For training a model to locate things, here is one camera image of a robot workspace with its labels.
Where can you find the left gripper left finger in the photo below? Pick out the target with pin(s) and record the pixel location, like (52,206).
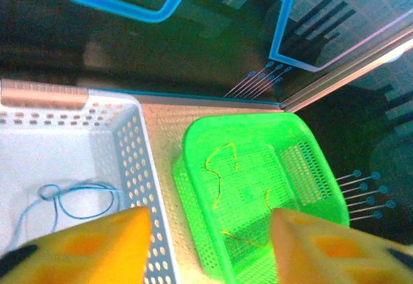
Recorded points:
(90,251)

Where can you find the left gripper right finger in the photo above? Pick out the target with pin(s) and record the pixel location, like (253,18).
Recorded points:
(329,258)

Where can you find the pale blue perforated basket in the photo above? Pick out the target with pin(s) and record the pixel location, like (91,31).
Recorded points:
(80,155)

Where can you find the bright green plastic basket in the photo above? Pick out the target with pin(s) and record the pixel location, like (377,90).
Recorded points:
(290,135)

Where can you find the aluminium frame post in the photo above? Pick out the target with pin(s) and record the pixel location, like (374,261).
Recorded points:
(355,74)

